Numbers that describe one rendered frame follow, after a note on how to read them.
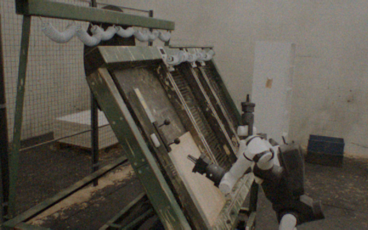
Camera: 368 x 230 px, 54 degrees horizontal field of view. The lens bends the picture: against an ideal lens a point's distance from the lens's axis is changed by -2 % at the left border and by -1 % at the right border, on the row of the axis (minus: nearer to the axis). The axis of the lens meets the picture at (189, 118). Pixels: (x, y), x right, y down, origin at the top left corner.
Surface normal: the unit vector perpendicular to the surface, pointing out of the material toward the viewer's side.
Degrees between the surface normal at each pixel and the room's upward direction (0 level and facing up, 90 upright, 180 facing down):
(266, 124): 90
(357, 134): 90
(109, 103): 90
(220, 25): 90
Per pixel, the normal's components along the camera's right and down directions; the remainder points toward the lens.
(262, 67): -0.42, 0.17
